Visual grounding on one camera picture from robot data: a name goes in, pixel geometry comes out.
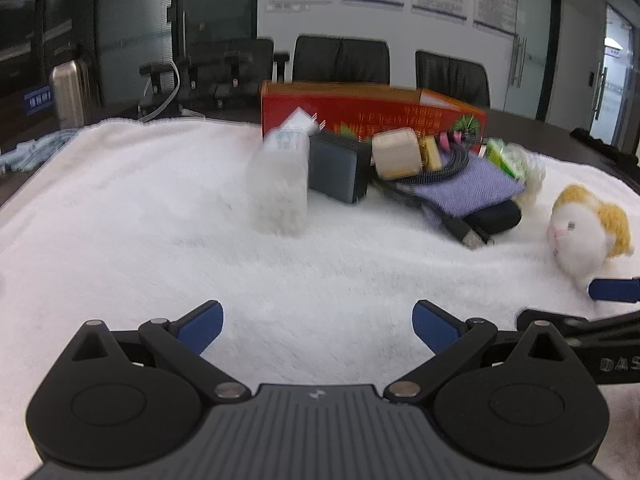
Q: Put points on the white plastic bottle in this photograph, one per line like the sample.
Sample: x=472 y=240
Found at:
x=280 y=185

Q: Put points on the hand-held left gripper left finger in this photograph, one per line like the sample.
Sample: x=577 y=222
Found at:
x=204 y=327

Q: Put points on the red rose with green leaves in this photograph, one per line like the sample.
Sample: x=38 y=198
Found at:
x=502 y=157

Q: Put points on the purple cloth pouch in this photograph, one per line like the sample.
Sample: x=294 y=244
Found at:
x=475 y=185

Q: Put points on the blue glass sign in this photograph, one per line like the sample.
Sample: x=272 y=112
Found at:
x=39 y=99

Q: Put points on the small gold bar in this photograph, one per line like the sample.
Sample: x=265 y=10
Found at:
x=431 y=156

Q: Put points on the black office chair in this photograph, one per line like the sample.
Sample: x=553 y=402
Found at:
x=450 y=77
x=340 y=60
x=235 y=67

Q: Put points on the red cardboard box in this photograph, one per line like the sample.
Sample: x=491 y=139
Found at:
x=350 y=110

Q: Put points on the white towel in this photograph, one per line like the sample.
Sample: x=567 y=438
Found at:
x=150 y=260

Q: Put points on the cream rounded cube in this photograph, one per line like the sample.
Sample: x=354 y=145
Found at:
x=395 y=152

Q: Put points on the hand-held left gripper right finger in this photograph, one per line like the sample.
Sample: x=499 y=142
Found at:
x=434 y=327

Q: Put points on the glass door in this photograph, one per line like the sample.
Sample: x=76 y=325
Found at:
x=575 y=60

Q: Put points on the white and yellow plush toy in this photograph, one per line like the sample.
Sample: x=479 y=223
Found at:
x=575 y=240

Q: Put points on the silver metal flask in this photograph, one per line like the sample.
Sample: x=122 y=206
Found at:
x=70 y=95

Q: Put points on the black clamp device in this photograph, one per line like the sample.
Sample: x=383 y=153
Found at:
x=234 y=75
x=187 y=77

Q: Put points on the dark grey power adapter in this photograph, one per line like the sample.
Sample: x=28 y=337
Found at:
x=332 y=165

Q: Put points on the light blue cloth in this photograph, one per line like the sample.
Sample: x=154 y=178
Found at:
x=30 y=152

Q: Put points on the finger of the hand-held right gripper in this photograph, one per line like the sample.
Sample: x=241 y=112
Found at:
x=612 y=290
x=590 y=329

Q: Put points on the black pouch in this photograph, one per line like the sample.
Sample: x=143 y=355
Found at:
x=500 y=217

